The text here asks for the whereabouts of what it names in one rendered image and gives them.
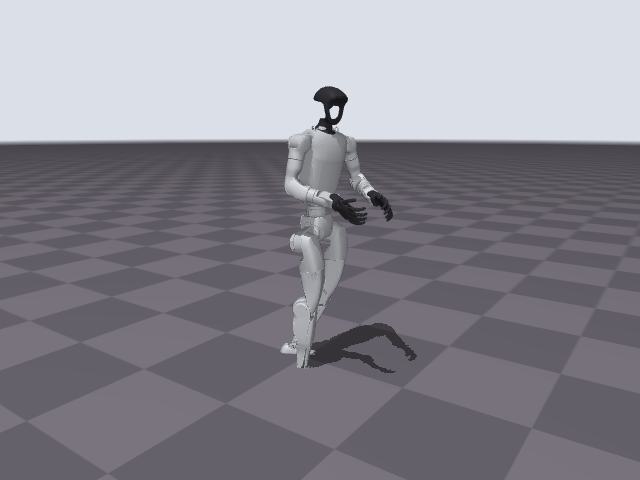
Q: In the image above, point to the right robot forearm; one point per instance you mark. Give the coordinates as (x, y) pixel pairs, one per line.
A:
(308, 194)

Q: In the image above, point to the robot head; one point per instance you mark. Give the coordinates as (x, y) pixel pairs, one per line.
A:
(330, 96)

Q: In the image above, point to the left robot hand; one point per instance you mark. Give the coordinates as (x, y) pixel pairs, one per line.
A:
(378, 200)

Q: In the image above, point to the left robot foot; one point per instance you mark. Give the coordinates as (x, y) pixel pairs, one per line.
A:
(286, 348)

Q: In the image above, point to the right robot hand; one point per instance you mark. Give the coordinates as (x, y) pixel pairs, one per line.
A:
(346, 210)

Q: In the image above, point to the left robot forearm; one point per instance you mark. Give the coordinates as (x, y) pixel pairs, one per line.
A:
(363, 187)

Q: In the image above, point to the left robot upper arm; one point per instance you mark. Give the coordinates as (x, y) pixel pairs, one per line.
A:
(352, 162)

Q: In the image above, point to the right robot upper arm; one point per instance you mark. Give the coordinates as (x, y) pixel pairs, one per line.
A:
(298, 145)

